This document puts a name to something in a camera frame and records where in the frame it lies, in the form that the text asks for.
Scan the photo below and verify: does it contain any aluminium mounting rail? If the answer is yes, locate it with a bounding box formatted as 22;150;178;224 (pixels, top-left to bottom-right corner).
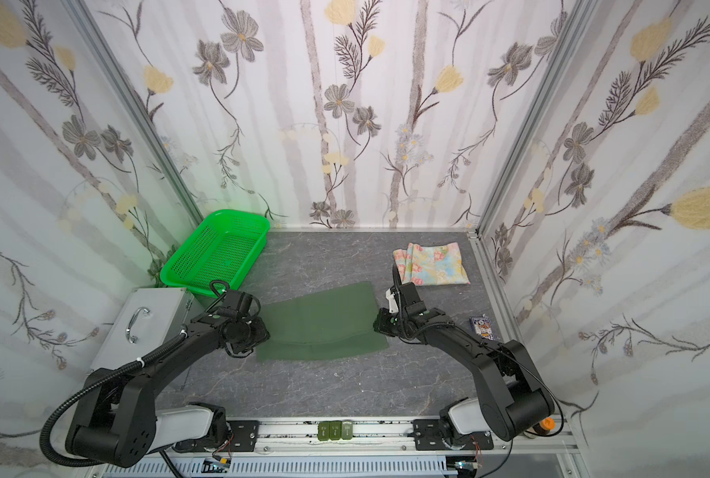
150;416;579;459

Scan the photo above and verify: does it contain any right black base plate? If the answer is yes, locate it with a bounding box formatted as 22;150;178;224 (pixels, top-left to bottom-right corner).
409;418;494;452

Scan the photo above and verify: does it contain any floral pastel skirt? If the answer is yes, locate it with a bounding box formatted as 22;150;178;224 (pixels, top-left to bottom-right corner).
392;242;470;286

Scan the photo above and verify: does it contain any white slotted cable duct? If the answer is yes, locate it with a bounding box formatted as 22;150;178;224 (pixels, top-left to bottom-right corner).
102;456;459;478

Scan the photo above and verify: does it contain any orange capped bottle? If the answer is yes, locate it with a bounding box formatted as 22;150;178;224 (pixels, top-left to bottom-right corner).
534;417;556;435

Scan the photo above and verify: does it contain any dark green skirt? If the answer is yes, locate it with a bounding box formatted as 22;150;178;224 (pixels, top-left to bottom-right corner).
257;282;389;362

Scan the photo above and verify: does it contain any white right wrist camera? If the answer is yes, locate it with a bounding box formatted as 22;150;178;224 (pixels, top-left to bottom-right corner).
385;289;399;315

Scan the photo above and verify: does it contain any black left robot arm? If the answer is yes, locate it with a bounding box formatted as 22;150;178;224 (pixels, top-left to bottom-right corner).
65;290;269;467

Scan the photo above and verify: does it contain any silver metal case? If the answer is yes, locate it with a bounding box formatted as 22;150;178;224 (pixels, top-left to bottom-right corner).
90;288;205;372

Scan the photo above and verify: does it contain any green terminal block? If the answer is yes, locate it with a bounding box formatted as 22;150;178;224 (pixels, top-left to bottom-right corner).
317;420;354;441

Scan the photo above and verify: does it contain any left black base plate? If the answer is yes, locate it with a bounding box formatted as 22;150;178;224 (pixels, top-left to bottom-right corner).
173;416;261;453

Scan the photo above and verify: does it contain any green plastic basket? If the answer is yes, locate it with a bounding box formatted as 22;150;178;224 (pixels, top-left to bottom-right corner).
160;209;271;297

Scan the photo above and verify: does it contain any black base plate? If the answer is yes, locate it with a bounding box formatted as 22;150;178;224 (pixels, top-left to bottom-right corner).
173;416;261;453
409;418;494;452

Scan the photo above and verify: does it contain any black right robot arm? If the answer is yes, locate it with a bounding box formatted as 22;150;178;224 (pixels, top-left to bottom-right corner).
374;283;555;441

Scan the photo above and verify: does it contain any black corrugated cable conduit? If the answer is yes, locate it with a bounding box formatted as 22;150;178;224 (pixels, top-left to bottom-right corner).
37;343;192;468

